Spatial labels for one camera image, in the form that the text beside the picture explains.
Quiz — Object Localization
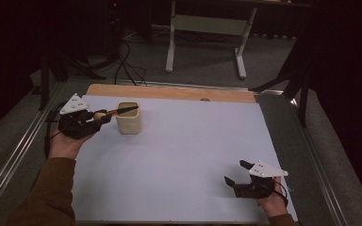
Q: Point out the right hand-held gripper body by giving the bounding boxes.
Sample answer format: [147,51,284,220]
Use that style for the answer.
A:
[234,160,289,200]

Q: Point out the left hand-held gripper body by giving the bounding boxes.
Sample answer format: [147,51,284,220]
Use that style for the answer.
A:
[57,93,104,140]

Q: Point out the black-handled makeup brush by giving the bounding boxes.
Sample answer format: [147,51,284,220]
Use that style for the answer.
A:
[93,105,140,122]

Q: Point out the beige square holder cup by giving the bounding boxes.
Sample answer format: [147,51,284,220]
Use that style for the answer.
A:
[115,100,142,136]

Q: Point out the person's left hand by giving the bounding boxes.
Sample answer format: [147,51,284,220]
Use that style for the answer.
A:
[47,126,97,161]

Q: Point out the person's right hand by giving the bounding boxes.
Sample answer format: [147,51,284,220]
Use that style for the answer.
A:
[256,176,288,218]

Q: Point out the black metal stand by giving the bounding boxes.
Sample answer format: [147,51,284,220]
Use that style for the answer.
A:
[27,46,107,111]
[249,46,313,128]

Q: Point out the pale lavender table sheet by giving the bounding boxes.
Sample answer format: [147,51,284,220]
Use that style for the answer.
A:
[70,94,299,223]

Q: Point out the dark equipment rack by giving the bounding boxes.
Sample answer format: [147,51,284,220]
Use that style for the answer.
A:
[104,0,124,61]

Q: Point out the right hand-held gripper cable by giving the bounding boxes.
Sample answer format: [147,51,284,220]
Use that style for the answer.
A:
[274,180,290,209]

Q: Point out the hand-held gripper cable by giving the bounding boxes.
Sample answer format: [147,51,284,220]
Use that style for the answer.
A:
[274,180,290,209]
[43,102,70,158]

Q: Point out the left hand-held gripper cable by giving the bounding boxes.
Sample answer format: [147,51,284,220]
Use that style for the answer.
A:
[43,102,70,158]

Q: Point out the black floor cables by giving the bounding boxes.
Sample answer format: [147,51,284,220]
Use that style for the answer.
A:
[114,40,149,87]

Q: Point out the silver metal rail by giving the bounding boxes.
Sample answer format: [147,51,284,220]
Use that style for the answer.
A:
[286,93,352,226]
[115,79,285,94]
[0,82,64,218]

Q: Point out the white metal desk frame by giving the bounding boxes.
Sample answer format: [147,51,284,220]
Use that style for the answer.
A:
[165,0,313,80]

